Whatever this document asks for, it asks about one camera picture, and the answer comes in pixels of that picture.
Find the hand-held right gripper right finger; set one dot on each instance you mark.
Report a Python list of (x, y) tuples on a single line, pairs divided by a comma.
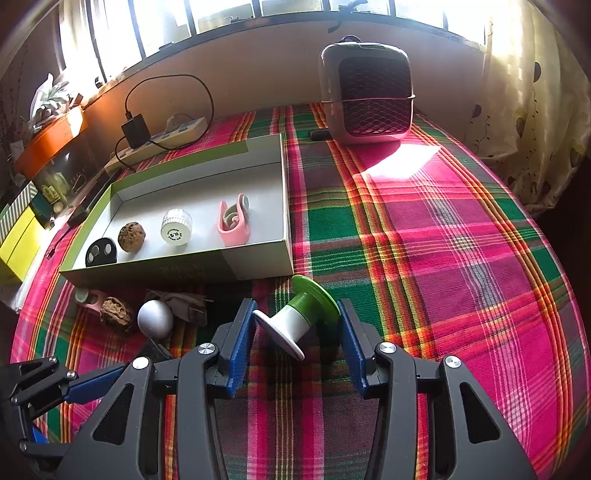
[(353, 350)]

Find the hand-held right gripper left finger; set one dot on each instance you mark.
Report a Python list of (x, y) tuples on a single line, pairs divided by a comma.
[(242, 350)]

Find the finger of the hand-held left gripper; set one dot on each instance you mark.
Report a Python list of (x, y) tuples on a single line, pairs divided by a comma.
[(97, 383), (41, 450)]

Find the white green spool gadget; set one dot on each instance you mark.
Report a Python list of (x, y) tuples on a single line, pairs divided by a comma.
[(291, 318)]

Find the brown walnut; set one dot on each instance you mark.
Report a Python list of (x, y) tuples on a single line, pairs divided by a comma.
[(115, 314), (132, 237)]

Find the small pink green clip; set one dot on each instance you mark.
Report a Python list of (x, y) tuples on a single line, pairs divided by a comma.
[(92, 297)]

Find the grey ball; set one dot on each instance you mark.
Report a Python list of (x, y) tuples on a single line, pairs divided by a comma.
[(154, 318)]

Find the large pink clip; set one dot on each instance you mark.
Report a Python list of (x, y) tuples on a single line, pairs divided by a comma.
[(233, 235)]

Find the black handheld device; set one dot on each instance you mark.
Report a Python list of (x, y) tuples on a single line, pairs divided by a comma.
[(100, 253)]

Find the white ribbed round cap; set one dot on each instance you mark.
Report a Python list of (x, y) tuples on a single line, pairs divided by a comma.
[(176, 228)]

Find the green white cardboard box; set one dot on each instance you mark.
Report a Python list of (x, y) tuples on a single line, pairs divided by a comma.
[(203, 184)]

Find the yellow box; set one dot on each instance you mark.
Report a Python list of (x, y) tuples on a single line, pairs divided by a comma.
[(21, 240)]

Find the green labelled packet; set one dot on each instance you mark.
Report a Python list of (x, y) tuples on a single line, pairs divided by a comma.
[(51, 194)]

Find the green white striped box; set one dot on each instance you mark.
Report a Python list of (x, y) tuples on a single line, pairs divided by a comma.
[(21, 201)]

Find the beige power strip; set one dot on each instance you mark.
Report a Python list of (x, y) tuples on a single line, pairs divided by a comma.
[(180, 134)]

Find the beige plug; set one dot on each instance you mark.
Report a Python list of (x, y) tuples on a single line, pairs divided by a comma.
[(176, 123)]

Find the black charger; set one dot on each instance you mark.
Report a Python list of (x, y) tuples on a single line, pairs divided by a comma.
[(135, 131)]

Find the orange box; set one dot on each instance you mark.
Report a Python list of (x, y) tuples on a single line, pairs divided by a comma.
[(51, 138)]

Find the grey small heater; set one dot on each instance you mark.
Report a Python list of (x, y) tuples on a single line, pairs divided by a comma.
[(369, 92)]

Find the cream patterned curtain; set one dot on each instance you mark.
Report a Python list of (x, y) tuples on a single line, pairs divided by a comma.
[(540, 138)]

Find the white plastic bag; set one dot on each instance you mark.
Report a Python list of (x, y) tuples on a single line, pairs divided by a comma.
[(46, 99)]

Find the window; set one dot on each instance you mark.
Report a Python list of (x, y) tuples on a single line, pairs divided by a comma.
[(231, 7)]

